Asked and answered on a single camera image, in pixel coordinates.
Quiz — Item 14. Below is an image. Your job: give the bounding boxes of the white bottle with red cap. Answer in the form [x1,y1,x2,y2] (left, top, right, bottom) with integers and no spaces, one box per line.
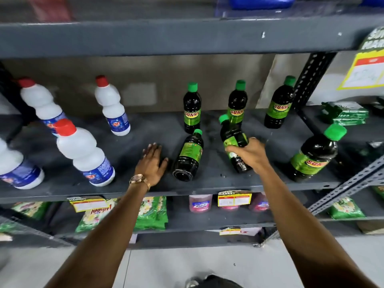
[54,119,116,187]
[94,75,131,136]
[17,78,68,137]
[0,137,45,190]

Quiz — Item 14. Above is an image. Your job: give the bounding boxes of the person's right forearm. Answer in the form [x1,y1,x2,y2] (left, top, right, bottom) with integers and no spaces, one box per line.
[257,163,379,288]

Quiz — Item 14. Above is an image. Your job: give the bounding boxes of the green wrapped soap packets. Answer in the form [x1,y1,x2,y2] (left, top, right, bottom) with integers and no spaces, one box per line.
[320,101,370,126]

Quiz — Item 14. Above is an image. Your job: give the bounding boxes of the yellow and green promotional sign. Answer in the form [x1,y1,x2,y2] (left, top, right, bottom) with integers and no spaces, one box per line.
[337,26,384,91]

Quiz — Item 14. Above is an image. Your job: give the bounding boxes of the gold wristwatch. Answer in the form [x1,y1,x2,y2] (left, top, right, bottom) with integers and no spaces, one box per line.
[129,174,151,191]

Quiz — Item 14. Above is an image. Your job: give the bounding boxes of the person's left forearm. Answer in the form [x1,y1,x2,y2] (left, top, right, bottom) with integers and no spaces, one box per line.
[45,182,150,288]

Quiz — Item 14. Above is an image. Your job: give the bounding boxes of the grey perforated metal shelf rack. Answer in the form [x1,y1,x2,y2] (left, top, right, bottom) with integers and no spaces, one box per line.
[258,52,384,248]

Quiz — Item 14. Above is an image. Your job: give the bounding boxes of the yellow shelf price label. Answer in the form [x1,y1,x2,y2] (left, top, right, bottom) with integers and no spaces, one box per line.
[217,190,253,207]
[219,227,242,237]
[69,196,109,213]

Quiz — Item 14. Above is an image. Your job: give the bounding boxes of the person's right hand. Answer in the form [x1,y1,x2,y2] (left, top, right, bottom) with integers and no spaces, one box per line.
[225,137,271,175]

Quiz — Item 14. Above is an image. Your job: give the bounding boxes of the dark grey metal shelf rack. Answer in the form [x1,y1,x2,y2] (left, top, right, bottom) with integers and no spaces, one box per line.
[0,13,384,250]

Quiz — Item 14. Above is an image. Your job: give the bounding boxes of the red packet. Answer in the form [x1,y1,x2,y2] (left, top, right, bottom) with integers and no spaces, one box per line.
[26,0,73,23]

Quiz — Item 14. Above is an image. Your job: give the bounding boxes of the person's left hand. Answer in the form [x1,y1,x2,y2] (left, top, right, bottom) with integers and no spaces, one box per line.
[134,143,169,189]

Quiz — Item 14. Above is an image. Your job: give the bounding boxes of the dark bottle with green cap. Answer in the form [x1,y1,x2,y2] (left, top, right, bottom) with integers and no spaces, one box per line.
[289,123,348,183]
[218,114,253,174]
[183,82,202,135]
[264,75,297,129]
[172,129,205,182]
[227,80,248,127]

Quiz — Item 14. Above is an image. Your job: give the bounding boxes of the person's dark clothing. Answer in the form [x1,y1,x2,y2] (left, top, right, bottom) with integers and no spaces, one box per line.
[185,274,244,288]

